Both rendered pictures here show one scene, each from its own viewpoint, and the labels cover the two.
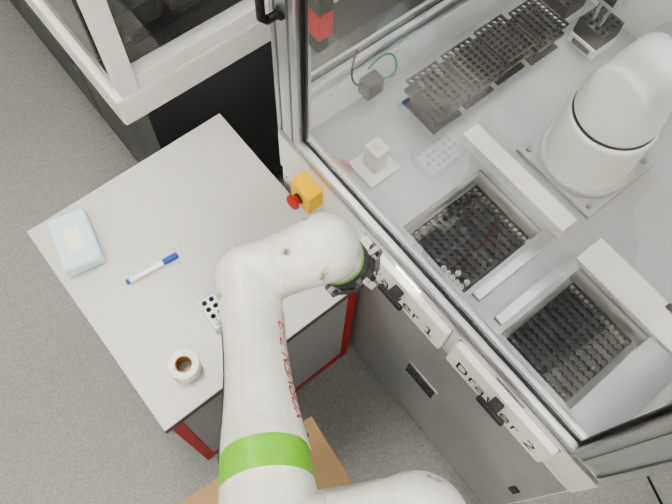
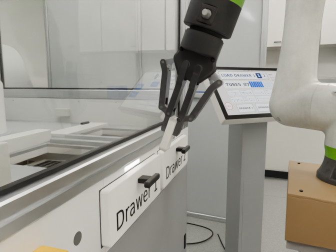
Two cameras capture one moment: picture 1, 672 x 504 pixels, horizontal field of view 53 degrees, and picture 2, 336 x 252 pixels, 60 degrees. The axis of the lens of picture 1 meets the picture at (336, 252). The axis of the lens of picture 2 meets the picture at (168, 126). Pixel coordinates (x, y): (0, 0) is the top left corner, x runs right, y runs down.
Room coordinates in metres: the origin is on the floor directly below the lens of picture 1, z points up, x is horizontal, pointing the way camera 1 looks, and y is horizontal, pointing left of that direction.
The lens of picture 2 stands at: (0.79, 0.43, 1.12)
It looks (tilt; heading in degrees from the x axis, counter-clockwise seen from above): 9 degrees down; 240
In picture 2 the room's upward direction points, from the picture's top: straight up
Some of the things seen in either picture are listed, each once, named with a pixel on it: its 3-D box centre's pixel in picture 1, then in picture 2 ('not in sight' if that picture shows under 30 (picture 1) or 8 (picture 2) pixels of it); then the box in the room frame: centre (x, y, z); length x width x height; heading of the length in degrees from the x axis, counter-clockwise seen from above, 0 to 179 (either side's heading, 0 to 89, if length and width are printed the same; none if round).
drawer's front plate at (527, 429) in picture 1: (499, 401); (174, 158); (0.31, -0.37, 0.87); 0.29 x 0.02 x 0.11; 43
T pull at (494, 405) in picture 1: (493, 406); (182, 149); (0.29, -0.35, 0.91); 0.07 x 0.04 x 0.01; 43
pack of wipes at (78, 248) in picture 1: (76, 241); not in sight; (0.64, 0.63, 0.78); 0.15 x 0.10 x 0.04; 31
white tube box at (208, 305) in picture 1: (229, 303); not in sight; (0.51, 0.24, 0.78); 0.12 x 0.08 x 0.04; 131
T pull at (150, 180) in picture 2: (394, 293); (147, 179); (0.52, -0.13, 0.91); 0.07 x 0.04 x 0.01; 43
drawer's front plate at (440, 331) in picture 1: (401, 291); (136, 192); (0.54, -0.15, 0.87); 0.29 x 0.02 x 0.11; 43
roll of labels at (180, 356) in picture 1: (184, 366); not in sight; (0.35, 0.32, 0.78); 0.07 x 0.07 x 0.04
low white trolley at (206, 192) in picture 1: (215, 306); not in sight; (0.63, 0.35, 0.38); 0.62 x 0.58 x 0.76; 43
